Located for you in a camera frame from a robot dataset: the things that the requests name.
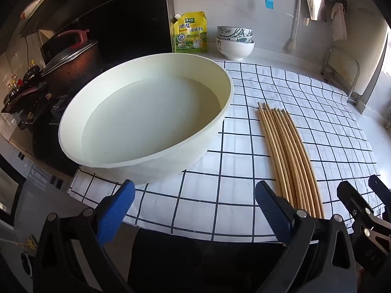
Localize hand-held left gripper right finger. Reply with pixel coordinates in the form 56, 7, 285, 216
254, 180, 358, 293

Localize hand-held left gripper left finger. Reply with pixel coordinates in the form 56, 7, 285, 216
32, 179, 136, 293

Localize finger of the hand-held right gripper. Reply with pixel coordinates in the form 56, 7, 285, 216
337, 181, 391, 284
368, 175, 391, 217

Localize row of wooden chopsticks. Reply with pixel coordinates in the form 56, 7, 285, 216
257, 102, 325, 219

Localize white round basin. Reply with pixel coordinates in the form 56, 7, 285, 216
58, 53, 234, 185

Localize white blue-checked cloth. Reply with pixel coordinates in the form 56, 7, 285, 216
67, 60, 386, 245

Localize black gas stove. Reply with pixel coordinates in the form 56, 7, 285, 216
1, 88, 80, 168

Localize dark speckled pot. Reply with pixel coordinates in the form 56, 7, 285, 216
46, 44, 103, 96

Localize dark frying pan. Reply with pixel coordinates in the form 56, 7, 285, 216
1, 84, 51, 113

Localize dark sauce bottle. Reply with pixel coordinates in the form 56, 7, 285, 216
23, 60, 43, 84

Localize plain white bowl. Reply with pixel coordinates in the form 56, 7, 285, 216
216, 36, 255, 61

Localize blue patterned bowl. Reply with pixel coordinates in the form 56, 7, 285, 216
217, 35, 253, 43
217, 26, 253, 39

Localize white hanging rag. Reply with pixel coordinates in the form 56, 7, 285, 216
331, 2, 348, 42

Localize black range hood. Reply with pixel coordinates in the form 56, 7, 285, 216
0, 0, 174, 68

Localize yellow seasoning pouch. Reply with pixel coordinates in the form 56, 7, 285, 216
173, 11, 209, 54

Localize steel cleaver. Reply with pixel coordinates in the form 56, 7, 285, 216
305, 0, 327, 22

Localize metal wire rack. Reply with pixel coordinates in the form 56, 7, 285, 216
321, 46, 361, 106

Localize pot lid with red handle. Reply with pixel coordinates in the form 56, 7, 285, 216
41, 29, 99, 77

